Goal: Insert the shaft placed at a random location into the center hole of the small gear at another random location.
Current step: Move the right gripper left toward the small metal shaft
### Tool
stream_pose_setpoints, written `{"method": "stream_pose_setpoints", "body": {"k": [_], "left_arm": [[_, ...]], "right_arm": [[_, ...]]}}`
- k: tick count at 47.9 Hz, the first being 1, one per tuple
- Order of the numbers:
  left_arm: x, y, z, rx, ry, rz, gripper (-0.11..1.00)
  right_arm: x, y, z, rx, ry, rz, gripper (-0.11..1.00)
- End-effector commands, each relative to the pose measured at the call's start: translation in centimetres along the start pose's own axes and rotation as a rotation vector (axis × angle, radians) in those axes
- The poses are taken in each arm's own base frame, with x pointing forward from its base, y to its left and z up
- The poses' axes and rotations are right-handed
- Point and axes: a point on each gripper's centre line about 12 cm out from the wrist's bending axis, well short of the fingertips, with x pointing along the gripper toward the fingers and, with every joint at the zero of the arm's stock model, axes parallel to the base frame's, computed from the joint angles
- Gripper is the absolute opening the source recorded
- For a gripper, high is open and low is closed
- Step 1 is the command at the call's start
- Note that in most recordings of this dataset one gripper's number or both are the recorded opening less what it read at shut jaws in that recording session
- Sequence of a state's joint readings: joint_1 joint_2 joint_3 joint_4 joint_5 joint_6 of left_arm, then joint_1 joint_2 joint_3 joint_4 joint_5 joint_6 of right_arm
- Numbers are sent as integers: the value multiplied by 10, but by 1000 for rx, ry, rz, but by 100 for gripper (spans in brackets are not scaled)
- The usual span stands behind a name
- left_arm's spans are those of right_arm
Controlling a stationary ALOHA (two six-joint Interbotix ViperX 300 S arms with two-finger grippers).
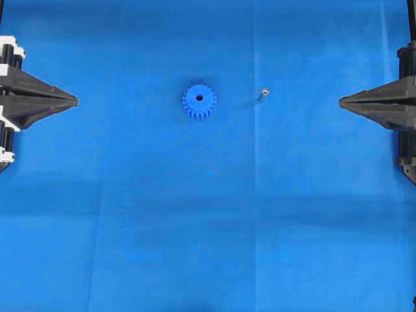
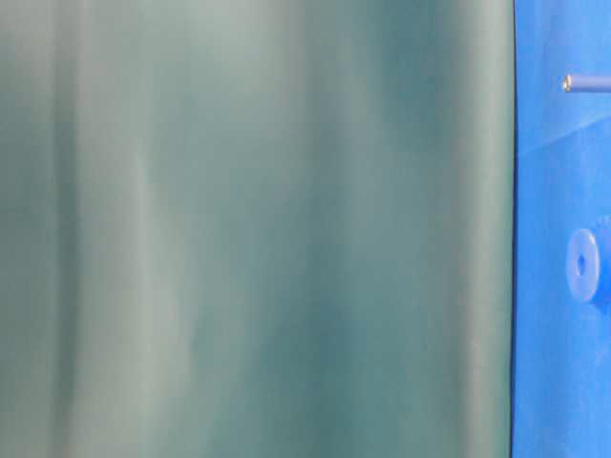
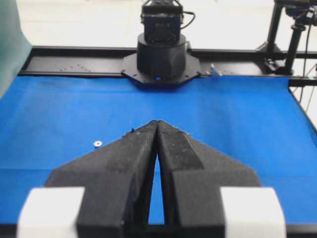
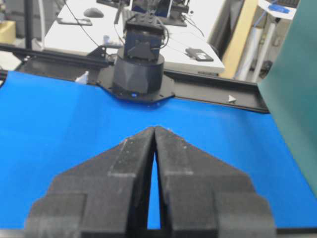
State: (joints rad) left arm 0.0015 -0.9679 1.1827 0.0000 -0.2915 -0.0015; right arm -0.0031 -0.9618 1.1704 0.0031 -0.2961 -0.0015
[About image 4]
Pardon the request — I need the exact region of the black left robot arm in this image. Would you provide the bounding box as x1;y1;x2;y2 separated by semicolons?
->
97;12;175;103

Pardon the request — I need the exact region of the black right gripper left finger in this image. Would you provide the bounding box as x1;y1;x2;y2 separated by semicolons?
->
24;127;155;238

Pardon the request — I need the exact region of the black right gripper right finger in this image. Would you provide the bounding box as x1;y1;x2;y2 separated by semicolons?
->
155;126;276;238

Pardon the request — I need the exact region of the black phone on desk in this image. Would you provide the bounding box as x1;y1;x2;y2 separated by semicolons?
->
185;48;214;62

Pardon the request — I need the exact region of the black aluminium frame rail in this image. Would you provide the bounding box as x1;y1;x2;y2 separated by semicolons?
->
0;44;268;113

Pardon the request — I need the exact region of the blue table mat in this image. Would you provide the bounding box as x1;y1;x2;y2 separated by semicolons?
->
0;72;317;230

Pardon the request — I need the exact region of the white desk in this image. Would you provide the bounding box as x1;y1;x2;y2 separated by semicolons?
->
44;0;224;74

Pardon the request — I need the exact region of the black computer mouse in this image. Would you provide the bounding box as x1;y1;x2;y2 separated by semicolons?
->
84;7;104;18

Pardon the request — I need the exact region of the green board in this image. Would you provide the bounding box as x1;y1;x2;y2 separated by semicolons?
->
259;0;317;185

